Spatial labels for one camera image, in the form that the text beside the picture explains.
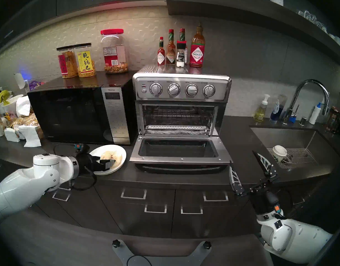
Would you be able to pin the green label Tabasco bottle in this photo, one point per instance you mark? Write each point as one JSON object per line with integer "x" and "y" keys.
{"x": 182, "y": 35}

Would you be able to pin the yellow label snack jar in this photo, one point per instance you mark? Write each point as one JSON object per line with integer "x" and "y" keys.
{"x": 85, "y": 61}

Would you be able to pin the blue dish brush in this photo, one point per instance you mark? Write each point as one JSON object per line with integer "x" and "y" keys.
{"x": 292, "y": 118}

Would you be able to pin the silver oven knob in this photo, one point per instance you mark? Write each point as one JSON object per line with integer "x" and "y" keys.
{"x": 174, "y": 89}
{"x": 208, "y": 90}
{"x": 191, "y": 90}
{"x": 156, "y": 89}

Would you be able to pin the black base plate knob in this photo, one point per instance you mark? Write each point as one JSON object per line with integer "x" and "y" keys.
{"x": 116, "y": 243}
{"x": 206, "y": 244}

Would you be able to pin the large red lid jar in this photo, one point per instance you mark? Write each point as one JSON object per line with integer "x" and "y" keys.
{"x": 113, "y": 57}

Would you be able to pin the brown glass bottle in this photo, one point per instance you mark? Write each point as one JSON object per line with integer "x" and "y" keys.
{"x": 333, "y": 118}

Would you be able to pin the white bottle with blue cap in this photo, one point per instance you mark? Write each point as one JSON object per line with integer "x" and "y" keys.
{"x": 314, "y": 115}

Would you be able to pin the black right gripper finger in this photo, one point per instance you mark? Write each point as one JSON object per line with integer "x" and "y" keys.
{"x": 237, "y": 185}
{"x": 268, "y": 169}

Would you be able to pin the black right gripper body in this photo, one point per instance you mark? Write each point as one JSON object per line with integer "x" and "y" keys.
{"x": 265, "y": 201}

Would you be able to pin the yellow liquid soap dispenser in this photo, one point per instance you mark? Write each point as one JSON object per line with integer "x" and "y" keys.
{"x": 260, "y": 113}

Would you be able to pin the purple snack bag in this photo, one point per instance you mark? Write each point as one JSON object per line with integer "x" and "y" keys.
{"x": 34, "y": 84}

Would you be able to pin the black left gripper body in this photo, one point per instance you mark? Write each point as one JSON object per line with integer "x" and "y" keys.
{"x": 88, "y": 164}

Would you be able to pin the blue dish soap bottle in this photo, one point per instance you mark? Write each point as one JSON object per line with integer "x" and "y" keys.
{"x": 276, "y": 109}

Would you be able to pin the dark lower kitchen cabinet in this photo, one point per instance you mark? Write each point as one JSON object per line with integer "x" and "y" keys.
{"x": 147, "y": 224}

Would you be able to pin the black cap salt grinder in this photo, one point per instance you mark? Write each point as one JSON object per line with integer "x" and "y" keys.
{"x": 181, "y": 56}

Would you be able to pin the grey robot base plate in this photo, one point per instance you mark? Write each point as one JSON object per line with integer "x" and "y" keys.
{"x": 122, "y": 254}

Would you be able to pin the foil lined oven tray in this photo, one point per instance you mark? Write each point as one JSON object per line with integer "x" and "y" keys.
{"x": 172, "y": 131}

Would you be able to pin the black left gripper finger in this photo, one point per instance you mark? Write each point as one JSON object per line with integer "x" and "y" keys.
{"x": 106, "y": 165}
{"x": 96, "y": 158}

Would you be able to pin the medium orange Tabasco bottle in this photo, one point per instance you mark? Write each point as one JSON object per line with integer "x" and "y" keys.
{"x": 171, "y": 57}

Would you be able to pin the black microwave oven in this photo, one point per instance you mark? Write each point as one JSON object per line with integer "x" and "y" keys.
{"x": 70, "y": 115}

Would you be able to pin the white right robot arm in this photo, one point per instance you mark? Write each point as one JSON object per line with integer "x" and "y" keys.
{"x": 303, "y": 237}

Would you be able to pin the clear bag of bread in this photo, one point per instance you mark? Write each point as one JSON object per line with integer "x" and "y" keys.
{"x": 27, "y": 120}

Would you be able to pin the pale bagel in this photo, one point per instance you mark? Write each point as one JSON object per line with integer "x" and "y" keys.
{"x": 116, "y": 157}

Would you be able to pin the large Tabasco sauce bottle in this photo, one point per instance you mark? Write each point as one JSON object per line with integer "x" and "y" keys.
{"x": 197, "y": 56}

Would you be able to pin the small red Tabasco bottle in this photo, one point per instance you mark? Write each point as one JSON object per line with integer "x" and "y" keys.
{"x": 161, "y": 58}

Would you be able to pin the stainless steel sink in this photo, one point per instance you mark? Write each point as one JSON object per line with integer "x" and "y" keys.
{"x": 283, "y": 136}

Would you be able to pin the crumpled white paper napkin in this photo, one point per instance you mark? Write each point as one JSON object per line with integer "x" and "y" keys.
{"x": 23, "y": 106}

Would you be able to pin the stainless steel toaster oven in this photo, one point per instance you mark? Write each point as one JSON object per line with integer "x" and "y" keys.
{"x": 181, "y": 78}

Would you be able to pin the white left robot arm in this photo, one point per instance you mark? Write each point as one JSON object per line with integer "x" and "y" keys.
{"x": 20, "y": 188}

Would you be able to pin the round white plate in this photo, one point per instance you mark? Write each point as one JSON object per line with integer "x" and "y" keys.
{"x": 117, "y": 149}

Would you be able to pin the glass toaster oven door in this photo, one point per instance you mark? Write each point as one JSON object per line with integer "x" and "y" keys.
{"x": 181, "y": 159}

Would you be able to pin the small chrome sink button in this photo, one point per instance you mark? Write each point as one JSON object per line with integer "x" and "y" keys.
{"x": 303, "y": 121}

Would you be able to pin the red label snack jar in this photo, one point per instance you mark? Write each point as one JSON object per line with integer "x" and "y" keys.
{"x": 65, "y": 64}

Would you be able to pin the chrome gooseneck faucet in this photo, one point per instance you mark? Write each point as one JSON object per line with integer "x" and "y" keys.
{"x": 311, "y": 81}

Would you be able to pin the yellow banana bunch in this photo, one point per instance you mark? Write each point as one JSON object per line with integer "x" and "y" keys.
{"x": 3, "y": 96}

